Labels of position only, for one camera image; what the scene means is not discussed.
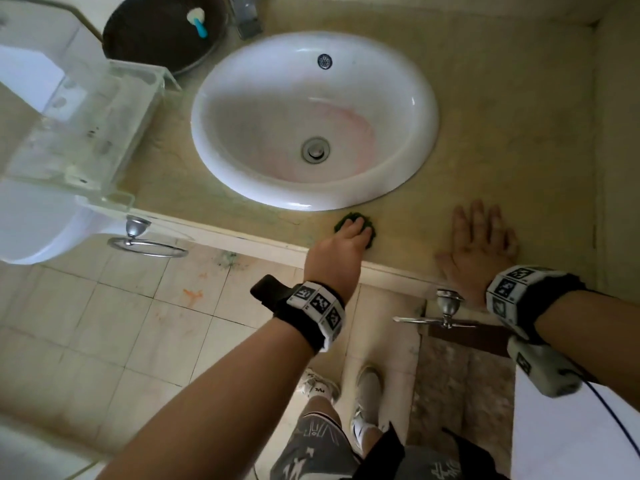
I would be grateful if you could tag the dark round tray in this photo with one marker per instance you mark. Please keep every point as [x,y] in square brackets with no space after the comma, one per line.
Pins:
[150,39]

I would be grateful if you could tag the white left sneaker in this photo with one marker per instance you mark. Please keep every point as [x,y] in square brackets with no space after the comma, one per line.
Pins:
[320,387]

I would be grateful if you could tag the black right wristband with markers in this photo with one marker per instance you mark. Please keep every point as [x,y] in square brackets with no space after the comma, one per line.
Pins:
[545,294]

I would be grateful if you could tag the black wristband with markers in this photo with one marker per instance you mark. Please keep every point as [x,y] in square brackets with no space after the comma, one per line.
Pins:
[305,314]
[545,294]

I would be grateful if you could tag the person's left leg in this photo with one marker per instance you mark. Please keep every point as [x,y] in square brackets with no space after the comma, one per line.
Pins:
[320,408]

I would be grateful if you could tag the black left wristband with markers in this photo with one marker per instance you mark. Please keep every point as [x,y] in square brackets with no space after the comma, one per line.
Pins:
[305,314]

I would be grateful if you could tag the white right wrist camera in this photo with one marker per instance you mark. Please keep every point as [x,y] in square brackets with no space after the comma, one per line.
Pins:
[545,369]

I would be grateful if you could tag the chrome faucet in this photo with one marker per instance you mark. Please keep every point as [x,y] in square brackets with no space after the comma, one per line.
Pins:
[247,22]

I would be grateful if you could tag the person's left forearm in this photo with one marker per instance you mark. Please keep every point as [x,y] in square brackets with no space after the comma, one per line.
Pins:
[215,409]

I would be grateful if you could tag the small teal item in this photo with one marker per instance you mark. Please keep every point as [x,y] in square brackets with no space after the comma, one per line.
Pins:
[202,30]

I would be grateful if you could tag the small white soap piece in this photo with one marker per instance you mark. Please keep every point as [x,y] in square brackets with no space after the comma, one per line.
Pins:
[194,14]

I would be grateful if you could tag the white toilet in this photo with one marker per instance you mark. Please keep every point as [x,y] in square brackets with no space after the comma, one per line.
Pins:
[30,229]

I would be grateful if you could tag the person's right hand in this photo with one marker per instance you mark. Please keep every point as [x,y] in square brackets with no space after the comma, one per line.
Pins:
[480,262]

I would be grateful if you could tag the white round sink basin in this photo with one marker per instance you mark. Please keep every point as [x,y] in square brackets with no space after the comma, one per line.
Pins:
[250,119]

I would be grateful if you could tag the person's left hand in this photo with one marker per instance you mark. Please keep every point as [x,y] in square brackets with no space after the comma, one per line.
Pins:
[335,259]

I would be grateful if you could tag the white right sneaker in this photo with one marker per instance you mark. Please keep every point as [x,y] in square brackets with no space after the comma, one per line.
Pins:
[367,394]

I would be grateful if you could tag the clear acrylic tray box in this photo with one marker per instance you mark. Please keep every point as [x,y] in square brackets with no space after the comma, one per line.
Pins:
[75,134]

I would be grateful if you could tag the black hanging garment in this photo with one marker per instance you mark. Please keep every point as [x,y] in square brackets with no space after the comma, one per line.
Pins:
[385,459]

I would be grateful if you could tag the green scouring pad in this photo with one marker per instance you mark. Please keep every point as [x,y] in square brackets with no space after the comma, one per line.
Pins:
[342,223]

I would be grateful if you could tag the person's right forearm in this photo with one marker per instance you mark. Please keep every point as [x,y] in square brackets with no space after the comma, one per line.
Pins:
[595,339]

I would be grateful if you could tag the white sneaker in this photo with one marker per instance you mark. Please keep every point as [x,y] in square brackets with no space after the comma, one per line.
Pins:
[320,387]
[367,394]

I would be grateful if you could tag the white bathtub rim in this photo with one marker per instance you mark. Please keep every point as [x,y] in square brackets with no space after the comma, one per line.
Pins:
[35,454]

